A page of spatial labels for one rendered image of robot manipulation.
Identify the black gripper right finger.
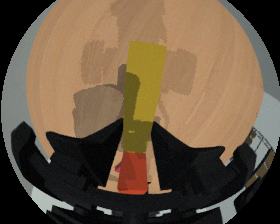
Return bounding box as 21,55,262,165
151,121,225,191

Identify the red flat block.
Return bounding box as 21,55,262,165
115,163,121,173

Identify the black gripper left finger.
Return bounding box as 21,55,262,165
45,117,124,188

